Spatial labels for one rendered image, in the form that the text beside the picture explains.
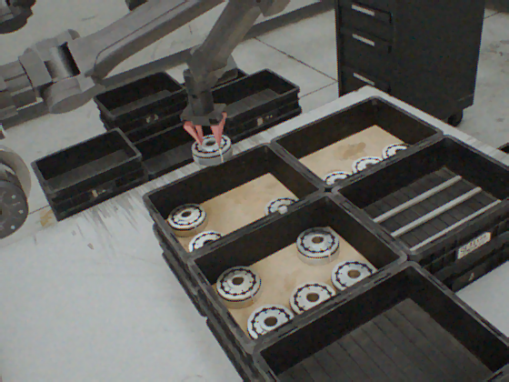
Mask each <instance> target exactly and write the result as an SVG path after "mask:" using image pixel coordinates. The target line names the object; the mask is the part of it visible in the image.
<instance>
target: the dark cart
mask: <svg viewBox="0 0 509 382"><path fill-rule="evenodd" d="M485 2H486V0H334V14H335V32H336V50H337V85H338V98H340V97H342V96H345V95H347V94H349V93H350V92H354V91H356V90H357V89H360V88H362V87H364V86H365V85H370V86H372V87H374V88H376V89H378V90H380V91H382V92H385V93H387V94H388V95H390V96H392V97H394V98H396V99H399V100H401V101H403V102H404V103H406V104H408V105H410V106H413V107H415V108H417V109H418V110H420V111H422V112H424V113H427V114H428V115H430V116H432V117H434V118H436V119H439V120H441V121H442V120H444V119H446V118H448V117H449V118H448V125H449V126H458V125H459V124H460V123H461V121H462V119H463V117H464V109H466V108H467V107H469V106H472V105H473V104H474V93H475V86H476V73H477V67H478V60H479V54H480V46H481V40H482V33H483V21H484V9H485Z"/></svg>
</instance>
